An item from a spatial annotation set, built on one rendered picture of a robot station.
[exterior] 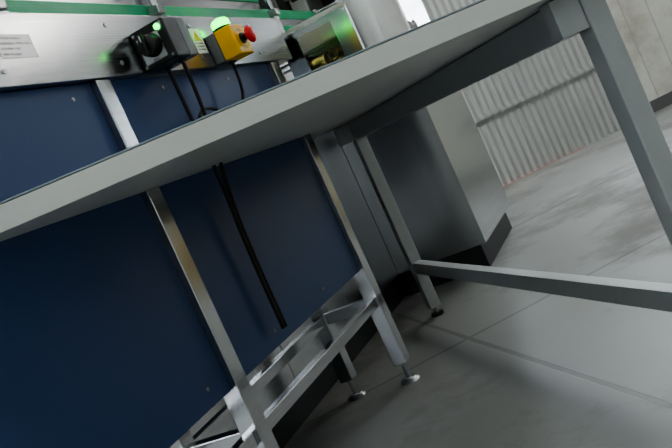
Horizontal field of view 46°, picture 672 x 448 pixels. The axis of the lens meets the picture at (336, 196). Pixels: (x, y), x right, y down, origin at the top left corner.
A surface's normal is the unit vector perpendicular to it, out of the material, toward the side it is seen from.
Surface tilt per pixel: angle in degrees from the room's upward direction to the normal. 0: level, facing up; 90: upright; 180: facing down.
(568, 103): 90
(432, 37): 90
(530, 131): 90
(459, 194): 90
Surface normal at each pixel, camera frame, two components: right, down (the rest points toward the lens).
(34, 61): 0.85, -0.36
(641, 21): 0.22, -0.05
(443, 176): -0.33, 0.20
